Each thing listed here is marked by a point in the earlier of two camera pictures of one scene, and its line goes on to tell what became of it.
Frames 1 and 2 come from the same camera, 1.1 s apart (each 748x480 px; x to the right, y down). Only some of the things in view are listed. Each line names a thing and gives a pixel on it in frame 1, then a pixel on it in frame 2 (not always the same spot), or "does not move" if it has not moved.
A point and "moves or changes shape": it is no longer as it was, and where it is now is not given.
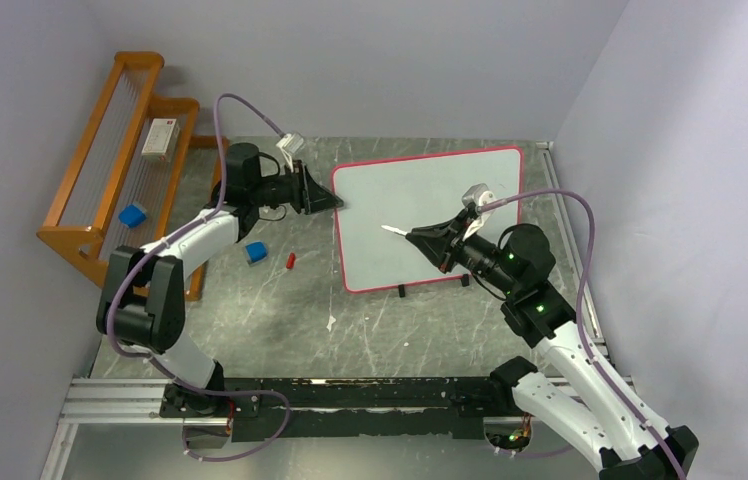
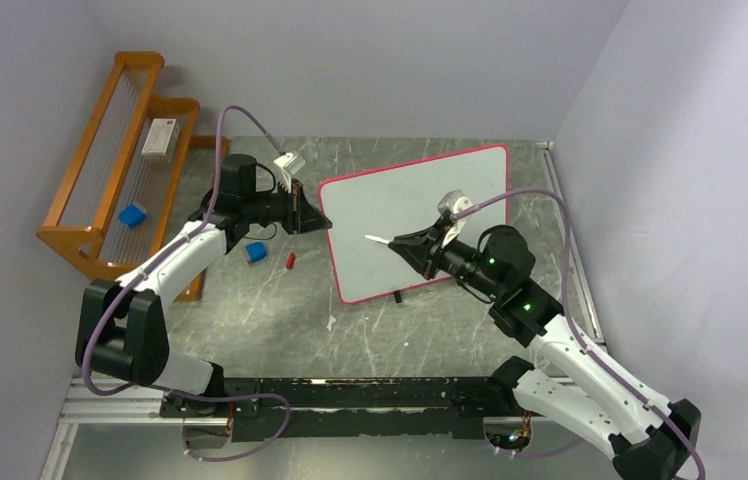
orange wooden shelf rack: (136, 171) does not move
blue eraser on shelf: (133, 215) does not move
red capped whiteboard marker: (399, 231) to (377, 238)
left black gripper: (307, 195) to (299, 215)
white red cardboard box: (162, 135) does not move
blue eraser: (256, 251) does not move
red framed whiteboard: (385, 200) moves or changes shape
